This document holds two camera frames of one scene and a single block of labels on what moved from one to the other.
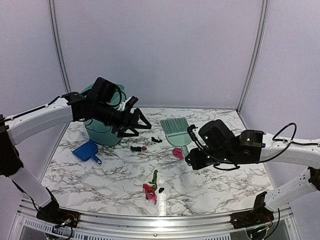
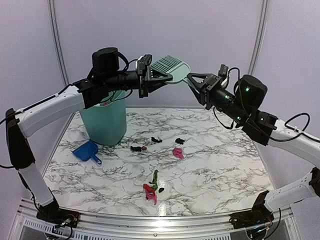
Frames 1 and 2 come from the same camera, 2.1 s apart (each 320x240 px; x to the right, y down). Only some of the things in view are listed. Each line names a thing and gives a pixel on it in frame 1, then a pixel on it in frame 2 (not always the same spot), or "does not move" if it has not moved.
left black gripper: (125, 123) → (154, 83)
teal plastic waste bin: (100, 132) does not move
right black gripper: (196, 162) → (206, 88)
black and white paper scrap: (154, 139) does not move
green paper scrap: (154, 180) does not move
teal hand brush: (177, 133) → (179, 71)
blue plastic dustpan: (87, 150) does not move
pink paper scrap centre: (178, 153) does not move
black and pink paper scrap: (138, 148) does not move
